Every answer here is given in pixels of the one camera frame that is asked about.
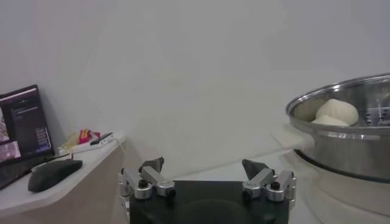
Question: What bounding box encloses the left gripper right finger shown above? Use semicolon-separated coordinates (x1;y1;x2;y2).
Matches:
241;158;297;203

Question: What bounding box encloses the black laptop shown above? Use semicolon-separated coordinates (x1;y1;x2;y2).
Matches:
0;84;55;189

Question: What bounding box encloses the white steamed baozi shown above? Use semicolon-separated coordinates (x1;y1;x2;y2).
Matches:
311;114;350;127
315;98;360;126

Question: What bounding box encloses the black computer mouse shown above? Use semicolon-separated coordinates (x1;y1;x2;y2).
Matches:
27;159;83;193

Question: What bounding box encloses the black phone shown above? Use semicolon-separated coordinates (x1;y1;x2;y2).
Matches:
71;132;119;153

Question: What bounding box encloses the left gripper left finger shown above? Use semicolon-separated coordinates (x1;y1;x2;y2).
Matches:
118;156;177;201

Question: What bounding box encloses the white side table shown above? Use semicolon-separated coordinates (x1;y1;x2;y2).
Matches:
0;135;126;224

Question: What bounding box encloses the stainless steel steamer basket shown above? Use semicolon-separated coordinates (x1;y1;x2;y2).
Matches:
285;72;390;183

